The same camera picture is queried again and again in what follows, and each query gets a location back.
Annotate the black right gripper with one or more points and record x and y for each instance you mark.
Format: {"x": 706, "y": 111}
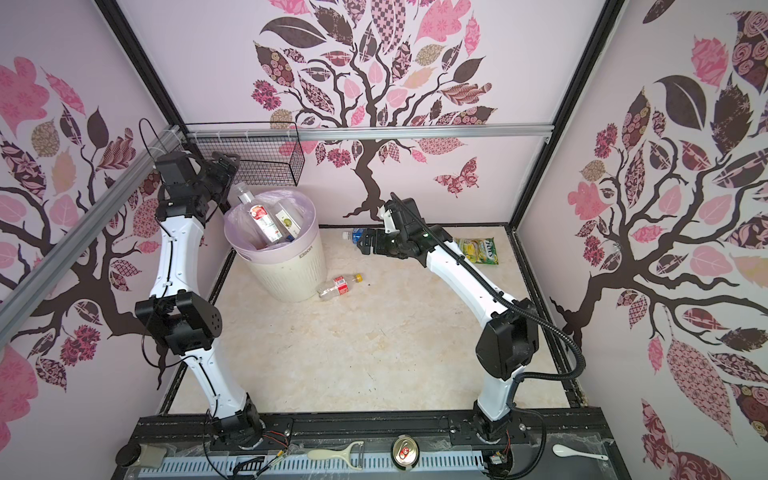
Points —
{"x": 369, "y": 236}

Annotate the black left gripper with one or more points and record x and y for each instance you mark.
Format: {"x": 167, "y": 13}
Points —
{"x": 223, "y": 173}

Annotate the clear bottle blue label back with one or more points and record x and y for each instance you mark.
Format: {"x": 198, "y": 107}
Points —
{"x": 353, "y": 235}

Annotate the clear bottle green red label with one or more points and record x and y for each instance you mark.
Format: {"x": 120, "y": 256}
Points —
{"x": 259, "y": 216}

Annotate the clear bottle red label yellow cap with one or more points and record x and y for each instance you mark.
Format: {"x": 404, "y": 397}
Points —
{"x": 338, "y": 286}

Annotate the clear square bottle white label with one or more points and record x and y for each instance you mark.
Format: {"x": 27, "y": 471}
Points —
{"x": 291, "y": 219}

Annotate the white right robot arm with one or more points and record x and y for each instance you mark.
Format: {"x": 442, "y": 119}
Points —
{"x": 509, "y": 338}

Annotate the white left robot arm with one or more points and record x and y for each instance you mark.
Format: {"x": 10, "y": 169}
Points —
{"x": 175, "y": 315}

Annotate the cream bin with pink liner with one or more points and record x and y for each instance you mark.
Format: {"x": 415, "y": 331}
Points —
{"x": 292, "y": 269}

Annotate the green yellow snack bag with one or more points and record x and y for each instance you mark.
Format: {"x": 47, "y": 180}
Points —
{"x": 479, "y": 250}

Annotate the crushed metal can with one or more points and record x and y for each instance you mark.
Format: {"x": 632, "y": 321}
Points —
{"x": 405, "y": 452}

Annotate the cream vegetable peeler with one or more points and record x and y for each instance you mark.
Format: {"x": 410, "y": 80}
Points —
{"x": 352, "y": 455}

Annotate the white plastic spoon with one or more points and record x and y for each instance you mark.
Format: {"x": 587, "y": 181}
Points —
{"x": 564, "y": 451}

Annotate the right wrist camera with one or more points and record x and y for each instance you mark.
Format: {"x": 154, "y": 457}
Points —
{"x": 389, "y": 224}

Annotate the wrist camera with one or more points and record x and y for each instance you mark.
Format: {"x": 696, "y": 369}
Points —
{"x": 389, "y": 224}
{"x": 175, "y": 168}

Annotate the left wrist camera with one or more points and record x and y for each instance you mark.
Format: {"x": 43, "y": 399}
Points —
{"x": 175, "y": 168}

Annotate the black wire mesh basket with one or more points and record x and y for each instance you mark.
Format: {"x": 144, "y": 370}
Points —
{"x": 270, "y": 151}

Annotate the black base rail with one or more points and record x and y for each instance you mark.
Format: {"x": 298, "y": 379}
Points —
{"x": 461, "y": 428}

